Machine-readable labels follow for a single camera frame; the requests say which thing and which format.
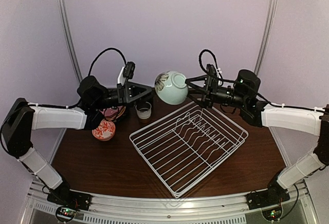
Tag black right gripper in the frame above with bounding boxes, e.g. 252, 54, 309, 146
186, 72, 248, 108

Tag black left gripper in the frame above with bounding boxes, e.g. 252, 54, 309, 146
93, 80, 155, 109

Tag dark green mug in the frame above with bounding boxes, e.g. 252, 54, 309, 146
143, 92, 154, 105

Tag white brown cup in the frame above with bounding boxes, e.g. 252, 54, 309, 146
135, 102, 152, 123

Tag pale green bowl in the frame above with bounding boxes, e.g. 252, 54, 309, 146
155, 70, 188, 105

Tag pink white floral bowl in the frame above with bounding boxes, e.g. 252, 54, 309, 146
92, 120, 116, 141

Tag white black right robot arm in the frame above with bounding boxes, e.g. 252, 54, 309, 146
185, 66, 328, 204

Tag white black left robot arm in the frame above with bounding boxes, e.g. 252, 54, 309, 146
1, 76, 153, 206

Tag left circuit board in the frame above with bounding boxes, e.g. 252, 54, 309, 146
55, 206, 77, 222

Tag circuit board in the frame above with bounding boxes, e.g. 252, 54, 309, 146
55, 206, 77, 222
262, 207, 283, 222

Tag right circuit board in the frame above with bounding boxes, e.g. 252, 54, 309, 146
262, 207, 283, 222

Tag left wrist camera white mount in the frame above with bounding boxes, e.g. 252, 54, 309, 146
117, 62, 136, 85

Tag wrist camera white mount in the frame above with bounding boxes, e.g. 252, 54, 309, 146
206, 64, 222, 81
117, 62, 136, 85

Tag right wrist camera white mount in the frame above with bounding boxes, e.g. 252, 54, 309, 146
206, 64, 222, 81

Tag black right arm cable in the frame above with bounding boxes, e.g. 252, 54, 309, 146
197, 49, 222, 78

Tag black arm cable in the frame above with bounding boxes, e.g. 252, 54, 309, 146
197, 49, 222, 78
87, 48, 127, 78

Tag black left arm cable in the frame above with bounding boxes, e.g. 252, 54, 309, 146
87, 48, 127, 78

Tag white wire dish rack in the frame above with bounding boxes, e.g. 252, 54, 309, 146
129, 102, 249, 198

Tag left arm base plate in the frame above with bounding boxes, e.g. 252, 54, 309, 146
47, 188, 92, 211

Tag right aluminium frame post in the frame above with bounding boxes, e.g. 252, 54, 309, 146
254, 0, 278, 77

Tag aluminium frame post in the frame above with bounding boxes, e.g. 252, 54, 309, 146
57, 0, 83, 84
254, 0, 278, 77

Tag left aluminium frame post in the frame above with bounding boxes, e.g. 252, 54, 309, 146
57, 0, 83, 84

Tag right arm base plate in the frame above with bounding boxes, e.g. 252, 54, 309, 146
246, 190, 290, 210

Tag front aluminium rail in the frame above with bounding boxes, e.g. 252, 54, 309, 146
19, 180, 320, 223

